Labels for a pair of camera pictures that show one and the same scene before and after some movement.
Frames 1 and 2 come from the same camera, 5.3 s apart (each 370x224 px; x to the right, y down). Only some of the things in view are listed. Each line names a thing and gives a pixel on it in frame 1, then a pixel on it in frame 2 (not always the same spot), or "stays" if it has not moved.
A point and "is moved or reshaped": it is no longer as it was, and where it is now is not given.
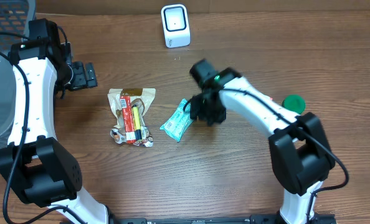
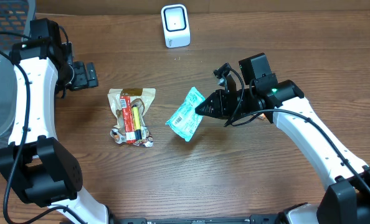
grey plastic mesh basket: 12,17 stays
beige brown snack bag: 130,106 stays
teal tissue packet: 180,121 is moved or reshaped
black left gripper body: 87,75 stays
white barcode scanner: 175,25 stays
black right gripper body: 205,111 → 235,103
